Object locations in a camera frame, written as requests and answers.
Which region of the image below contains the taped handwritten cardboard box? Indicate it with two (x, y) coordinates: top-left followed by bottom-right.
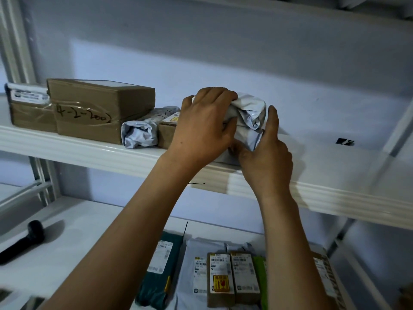
(47, 78), (156, 145)

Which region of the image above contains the long grey poly mailer parcel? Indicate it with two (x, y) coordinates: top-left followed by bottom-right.
(121, 106), (180, 149)

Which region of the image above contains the cardboard box with white label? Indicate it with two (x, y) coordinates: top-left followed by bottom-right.
(5, 82), (58, 133)

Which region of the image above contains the small brown cardboard box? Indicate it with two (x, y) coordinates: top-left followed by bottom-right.
(157, 112), (181, 150)

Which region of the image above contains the person's right hand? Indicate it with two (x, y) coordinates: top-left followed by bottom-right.
(229, 105), (294, 199)

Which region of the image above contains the brown box with white label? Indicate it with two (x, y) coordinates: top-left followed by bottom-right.
(229, 251), (261, 305)

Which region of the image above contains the person's left forearm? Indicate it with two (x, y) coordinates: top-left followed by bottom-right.
(38, 152), (208, 310)

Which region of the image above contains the person's right forearm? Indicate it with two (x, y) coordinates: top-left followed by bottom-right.
(256, 190), (340, 310)

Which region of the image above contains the large taped cardboard box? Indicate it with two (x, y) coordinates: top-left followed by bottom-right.
(309, 243), (347, 310)

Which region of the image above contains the teal poly mailer parcel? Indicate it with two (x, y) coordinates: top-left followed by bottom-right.
(135, 231), (185, 310)

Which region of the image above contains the person's left hand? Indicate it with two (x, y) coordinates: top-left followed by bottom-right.
(164, 87), (239, 174)

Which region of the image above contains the white metal shelf rack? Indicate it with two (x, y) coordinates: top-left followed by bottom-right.
(0, 0), (413, 310)

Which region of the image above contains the brown box with yellow sticker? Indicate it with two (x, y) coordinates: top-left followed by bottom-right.
(206, 252), (236, 308)

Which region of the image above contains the green poly parcel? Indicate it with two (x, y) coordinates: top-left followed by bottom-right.
(252, 256), (269, 310)

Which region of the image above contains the black barcode scanner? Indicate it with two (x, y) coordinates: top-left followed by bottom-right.
(0, 220), (45, 266)

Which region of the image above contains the flat grey poly mailer parcel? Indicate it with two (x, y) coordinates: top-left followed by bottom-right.
(166, 237), (259, 310)

